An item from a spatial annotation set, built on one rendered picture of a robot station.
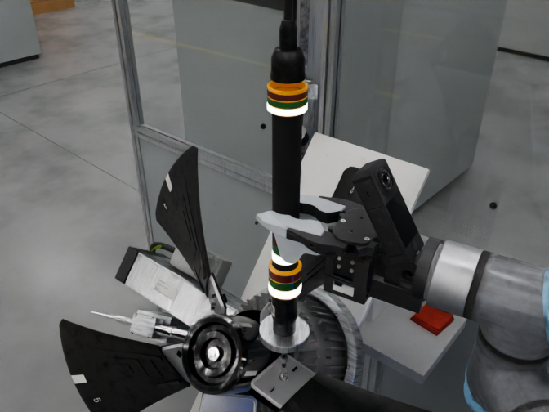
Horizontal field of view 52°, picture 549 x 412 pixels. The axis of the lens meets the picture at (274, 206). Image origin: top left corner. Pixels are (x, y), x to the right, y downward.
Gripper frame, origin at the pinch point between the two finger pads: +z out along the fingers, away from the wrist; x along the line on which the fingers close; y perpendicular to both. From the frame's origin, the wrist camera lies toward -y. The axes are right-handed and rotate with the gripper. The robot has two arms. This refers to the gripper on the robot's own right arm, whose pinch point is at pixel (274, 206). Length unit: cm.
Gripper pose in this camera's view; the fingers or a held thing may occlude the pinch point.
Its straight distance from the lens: 68.3
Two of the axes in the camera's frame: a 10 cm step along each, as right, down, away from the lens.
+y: -0.1, 8.5, 5.3
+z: -8.7, -2.7, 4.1
